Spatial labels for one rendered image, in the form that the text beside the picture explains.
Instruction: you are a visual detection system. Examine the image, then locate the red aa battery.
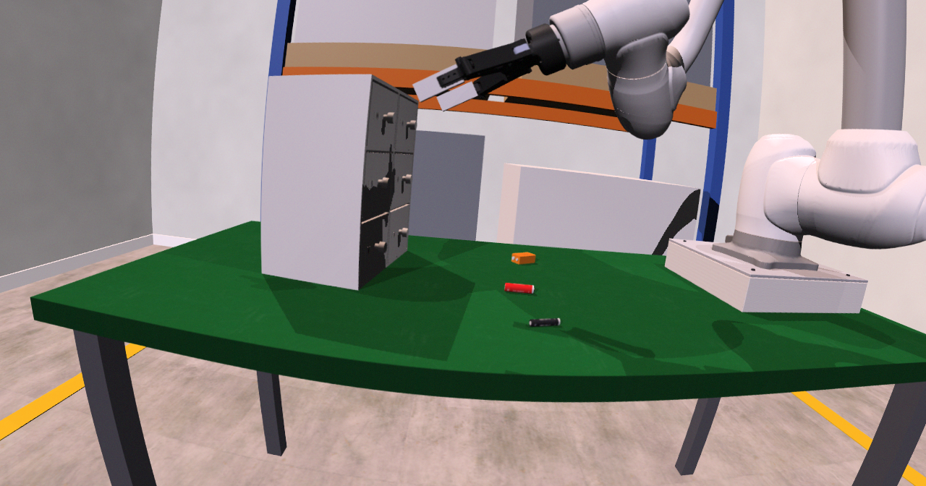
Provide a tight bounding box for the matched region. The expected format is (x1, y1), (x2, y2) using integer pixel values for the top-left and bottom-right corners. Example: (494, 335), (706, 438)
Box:
(505, 283), (535, 294)

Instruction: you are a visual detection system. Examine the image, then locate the small grey chest of drawers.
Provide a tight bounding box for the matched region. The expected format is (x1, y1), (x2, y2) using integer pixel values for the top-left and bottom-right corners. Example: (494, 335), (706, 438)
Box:
(261, 74), (419, 290)

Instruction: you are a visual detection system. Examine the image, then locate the black battery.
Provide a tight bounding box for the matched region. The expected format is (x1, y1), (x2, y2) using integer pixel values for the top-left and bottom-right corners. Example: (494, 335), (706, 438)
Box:
(529, 318), (561, 327)

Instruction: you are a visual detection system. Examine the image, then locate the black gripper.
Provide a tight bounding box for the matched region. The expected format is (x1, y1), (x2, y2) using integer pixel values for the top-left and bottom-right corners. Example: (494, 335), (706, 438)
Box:
(413, 24), (566, 111)

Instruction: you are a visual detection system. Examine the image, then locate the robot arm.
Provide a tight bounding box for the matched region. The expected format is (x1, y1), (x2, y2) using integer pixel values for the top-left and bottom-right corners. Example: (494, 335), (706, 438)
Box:
(549, 0), (926, 270)

